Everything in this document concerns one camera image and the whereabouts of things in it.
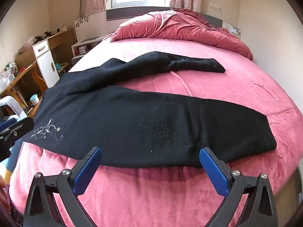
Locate white bedside table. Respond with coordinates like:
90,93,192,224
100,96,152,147
70,36,105,65

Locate wooden cabinet with white door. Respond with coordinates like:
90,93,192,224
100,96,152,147
16,30,76,88

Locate wooden desk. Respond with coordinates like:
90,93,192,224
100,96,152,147
0,61,46,107

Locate dark grey headboard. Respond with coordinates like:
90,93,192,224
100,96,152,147
106,7,223,28

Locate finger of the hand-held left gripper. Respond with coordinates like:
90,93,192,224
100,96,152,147
0,117,34,161

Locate red quilt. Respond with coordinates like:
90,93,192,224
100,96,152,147
104,8,253,61

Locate white box with flower print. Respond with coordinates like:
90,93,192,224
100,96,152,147
74,14,107,43

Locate white plastic chair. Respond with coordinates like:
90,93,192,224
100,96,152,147
0,96,24,120

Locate black embroidered pants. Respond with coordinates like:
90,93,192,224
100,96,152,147
31,51,277,170

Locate blue yellow floor mat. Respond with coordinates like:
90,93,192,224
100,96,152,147
0,142,24,185

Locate clear plastic bag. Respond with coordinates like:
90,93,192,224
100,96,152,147
0,71,15,94

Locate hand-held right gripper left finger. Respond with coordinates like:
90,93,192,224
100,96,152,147
24,147,103,227

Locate bed with pink sheet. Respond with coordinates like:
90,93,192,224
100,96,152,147
9,12,303,227

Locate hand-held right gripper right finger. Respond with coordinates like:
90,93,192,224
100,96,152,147
199,147,278,227

